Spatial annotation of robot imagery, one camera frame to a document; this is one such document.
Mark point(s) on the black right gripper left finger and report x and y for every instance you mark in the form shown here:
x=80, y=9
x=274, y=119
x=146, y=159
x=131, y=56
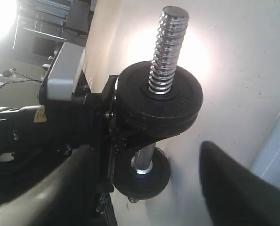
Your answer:
x=63, y=198

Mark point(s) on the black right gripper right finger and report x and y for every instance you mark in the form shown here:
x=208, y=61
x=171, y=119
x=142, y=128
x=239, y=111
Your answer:
x=233, y=195

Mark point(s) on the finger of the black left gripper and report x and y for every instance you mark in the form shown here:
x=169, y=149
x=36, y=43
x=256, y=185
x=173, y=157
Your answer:
x=132, y=140

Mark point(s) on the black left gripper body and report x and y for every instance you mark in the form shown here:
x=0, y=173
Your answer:
x=85, y=118

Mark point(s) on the black weight plate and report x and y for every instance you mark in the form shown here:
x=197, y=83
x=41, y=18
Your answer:
x=141, y=187
x=124, y=123
x=133, y=97

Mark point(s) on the chrome threaded dumbbell bar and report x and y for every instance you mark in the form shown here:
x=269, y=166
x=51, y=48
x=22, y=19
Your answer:
x=171, y=31

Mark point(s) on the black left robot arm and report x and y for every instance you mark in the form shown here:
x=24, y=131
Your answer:
x=31, y=147

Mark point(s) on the white rectangular plastic tray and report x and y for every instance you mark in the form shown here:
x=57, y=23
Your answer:
x=266, y=164

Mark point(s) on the silver star collar nut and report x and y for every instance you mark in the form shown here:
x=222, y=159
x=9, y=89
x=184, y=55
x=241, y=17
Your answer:
x=132, y=200

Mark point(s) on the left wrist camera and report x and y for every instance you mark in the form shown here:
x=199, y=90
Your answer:
x=63, y=75

